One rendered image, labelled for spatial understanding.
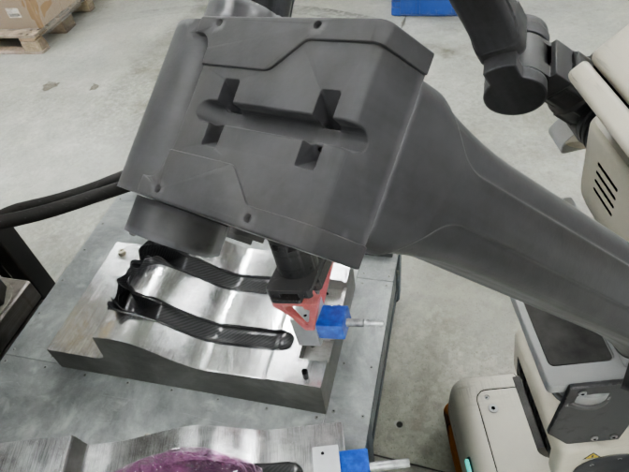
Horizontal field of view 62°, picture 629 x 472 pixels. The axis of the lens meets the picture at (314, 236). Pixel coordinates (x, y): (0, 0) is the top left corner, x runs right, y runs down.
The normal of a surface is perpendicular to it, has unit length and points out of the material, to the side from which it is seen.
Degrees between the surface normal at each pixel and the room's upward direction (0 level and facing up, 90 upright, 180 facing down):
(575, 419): 90
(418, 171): 64
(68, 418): 0
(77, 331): 0
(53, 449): 0
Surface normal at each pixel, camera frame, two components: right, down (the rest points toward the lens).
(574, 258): 0.52, 0.14
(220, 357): -0.14, -0.69
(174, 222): 0.20, 0.03
